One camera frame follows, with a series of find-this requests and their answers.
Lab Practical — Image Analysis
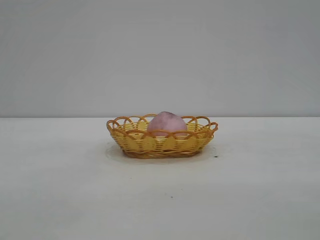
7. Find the pink peach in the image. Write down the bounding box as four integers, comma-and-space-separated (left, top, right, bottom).
146, 111, 188, 139

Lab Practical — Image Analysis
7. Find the yellow woven plastic basket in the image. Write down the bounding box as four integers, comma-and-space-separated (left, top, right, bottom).
106, 113, 219, 159

